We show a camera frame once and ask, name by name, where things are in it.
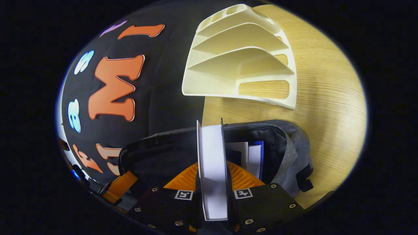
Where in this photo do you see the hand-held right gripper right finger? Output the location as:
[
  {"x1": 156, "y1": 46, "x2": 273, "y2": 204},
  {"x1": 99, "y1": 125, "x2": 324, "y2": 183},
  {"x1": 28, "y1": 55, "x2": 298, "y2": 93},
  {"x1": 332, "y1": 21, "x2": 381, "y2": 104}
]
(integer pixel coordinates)
[{"x1": 229, "y1": 161, "x2": 306, "y2": 233}]

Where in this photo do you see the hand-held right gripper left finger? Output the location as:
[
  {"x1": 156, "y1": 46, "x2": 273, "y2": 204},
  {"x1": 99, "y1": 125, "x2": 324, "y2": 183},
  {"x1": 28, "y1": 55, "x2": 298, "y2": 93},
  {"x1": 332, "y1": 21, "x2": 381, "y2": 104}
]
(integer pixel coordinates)
[{"x1": 129, "y1": 162, "x2": 203, "y2": 233}]

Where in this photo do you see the blue spine book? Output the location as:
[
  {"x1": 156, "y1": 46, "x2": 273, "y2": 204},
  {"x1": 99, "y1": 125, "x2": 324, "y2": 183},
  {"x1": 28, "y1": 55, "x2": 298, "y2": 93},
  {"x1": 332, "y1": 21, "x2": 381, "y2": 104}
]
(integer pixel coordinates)
[{"x1": 225, "y1": 140, "x2": 264, "y2": 180}]

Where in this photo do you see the white portrait cover book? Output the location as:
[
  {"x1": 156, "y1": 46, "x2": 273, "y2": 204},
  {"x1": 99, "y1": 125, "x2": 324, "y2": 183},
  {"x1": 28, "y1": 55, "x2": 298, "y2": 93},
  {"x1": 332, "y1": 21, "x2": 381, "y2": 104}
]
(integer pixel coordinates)
[{"x1": 196, "y1": 118, "x2": 234, "y2": 221}]

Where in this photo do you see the grey schoolbag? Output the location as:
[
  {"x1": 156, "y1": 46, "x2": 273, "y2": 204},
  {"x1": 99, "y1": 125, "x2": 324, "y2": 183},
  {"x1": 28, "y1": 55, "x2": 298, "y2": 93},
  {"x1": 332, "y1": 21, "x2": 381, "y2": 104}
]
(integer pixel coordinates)
[{"x1": 118, "y1": 119, "x2": 314, "y2": 209}]

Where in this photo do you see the white bookshelf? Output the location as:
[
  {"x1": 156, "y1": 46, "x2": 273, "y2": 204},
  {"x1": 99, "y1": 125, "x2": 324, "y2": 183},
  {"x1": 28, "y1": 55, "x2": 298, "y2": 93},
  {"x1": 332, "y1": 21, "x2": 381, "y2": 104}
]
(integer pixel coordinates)
[{"x1": 182, "y1": 4, "x2": 297, "y2": 110}]

